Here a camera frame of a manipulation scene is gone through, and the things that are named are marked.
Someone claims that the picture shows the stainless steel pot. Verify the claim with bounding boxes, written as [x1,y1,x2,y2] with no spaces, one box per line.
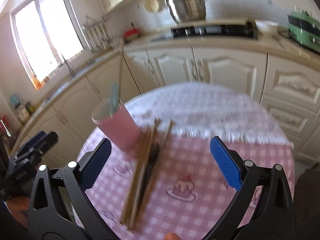
[165,0,208,24]

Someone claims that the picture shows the white bowl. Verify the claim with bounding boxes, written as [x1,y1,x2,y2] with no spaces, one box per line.
[255,20,279,37]

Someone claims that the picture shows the lower kitchen cabinets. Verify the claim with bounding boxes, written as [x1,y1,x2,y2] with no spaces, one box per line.
[16,40,319,162]

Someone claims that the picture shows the red container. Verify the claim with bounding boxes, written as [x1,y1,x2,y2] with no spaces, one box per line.
[123,22,139,43]

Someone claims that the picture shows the round woven trivet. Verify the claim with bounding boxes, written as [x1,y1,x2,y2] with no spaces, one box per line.
[143,0,161,12]

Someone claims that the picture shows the dark brown plastic fork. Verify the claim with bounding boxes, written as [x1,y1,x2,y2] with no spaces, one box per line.
[139,142,160,206]

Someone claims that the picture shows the light blue utensil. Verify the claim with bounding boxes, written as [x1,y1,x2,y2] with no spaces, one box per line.
[109,82,120,115]

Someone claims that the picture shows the hanging utensil rack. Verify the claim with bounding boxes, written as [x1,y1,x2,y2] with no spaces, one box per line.
[81,15,112,53]

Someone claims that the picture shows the pink cup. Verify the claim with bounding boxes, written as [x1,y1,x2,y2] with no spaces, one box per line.
[91,98,142,150]

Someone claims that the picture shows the window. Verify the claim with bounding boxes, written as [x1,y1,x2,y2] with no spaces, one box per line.
[10,0,87,90]

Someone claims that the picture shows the black induction cooktop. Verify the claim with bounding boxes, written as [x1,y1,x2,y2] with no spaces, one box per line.
[151,21,258,42]

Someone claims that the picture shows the left hand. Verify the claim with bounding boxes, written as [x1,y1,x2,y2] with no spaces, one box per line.
[6,197,30,229]

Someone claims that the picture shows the right hand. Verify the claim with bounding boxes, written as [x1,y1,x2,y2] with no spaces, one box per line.
[164,232,181,240]

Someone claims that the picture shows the sink faucet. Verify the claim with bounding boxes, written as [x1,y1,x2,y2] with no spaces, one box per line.
[61,55,75,78]

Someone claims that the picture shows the wooden chopstick on table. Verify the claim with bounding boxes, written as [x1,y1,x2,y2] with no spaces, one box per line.
[127,120,174,231]
[120,118,161,229]

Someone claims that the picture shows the green electric grill appliance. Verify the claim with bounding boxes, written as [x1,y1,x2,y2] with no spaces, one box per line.
[287,10,319,54]

